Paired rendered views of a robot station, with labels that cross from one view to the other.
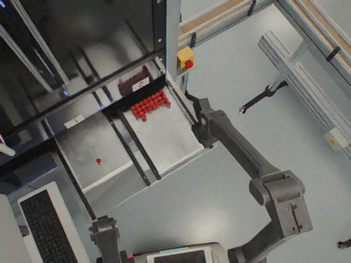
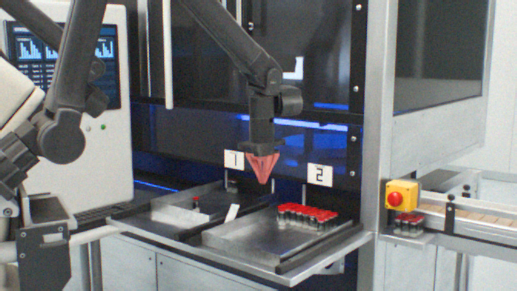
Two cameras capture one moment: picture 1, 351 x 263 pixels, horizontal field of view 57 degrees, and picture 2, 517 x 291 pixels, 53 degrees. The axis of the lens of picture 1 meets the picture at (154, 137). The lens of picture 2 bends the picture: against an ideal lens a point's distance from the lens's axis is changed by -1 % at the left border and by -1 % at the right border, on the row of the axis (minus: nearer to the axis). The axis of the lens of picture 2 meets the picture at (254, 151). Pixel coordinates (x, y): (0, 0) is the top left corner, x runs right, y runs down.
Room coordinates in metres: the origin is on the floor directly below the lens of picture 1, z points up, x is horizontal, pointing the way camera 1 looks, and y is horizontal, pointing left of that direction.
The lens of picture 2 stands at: (-0.18, -1.25, 1.39)
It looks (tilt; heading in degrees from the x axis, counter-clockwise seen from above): 11 degrees down; 65
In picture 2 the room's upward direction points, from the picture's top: straight up
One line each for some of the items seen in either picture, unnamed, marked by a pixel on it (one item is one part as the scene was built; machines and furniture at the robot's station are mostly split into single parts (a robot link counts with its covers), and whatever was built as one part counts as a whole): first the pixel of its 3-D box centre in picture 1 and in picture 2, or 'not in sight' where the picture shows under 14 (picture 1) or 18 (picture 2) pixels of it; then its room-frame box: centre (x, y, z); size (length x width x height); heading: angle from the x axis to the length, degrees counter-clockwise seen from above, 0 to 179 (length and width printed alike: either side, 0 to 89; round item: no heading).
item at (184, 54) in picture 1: (183, 56); (402, 195); (0.78, -0.17, 0.99); 0.08 x 0.07 x 0.07; 25
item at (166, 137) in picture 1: (164, 128); (279, 231); (0.47, -0.05, 0.90); 0.34 x 0.26 x 0.04; 25
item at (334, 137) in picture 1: (335, 139); not in sight; (0.42, -1.06, 0.50); 0.12 x 0.05 x 0.09; 25
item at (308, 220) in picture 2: (152, 109); (302, 219); (0.57, 0.00, 0.90); 0.18 x 0.02 x 0.05; 115
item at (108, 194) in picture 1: (129, 140); (241, 224); (0.43, 0.12, 0.87); 0.70 x 0.48 x 0.02; 115
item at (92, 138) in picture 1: (90, 145); (216, 200); (0.42, 0.31, 0.90); 0.34 x 0.26 x 0.04; 25
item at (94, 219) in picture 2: (48, 233); (88, 219); (0.04, 0.53, 0.82); 0.40 x 0.14 x 0.02; 22
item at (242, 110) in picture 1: (268, 93); not in sight; (0.93, -0.89, 0.07); 0.50 x 0.08 x 0.14; 115
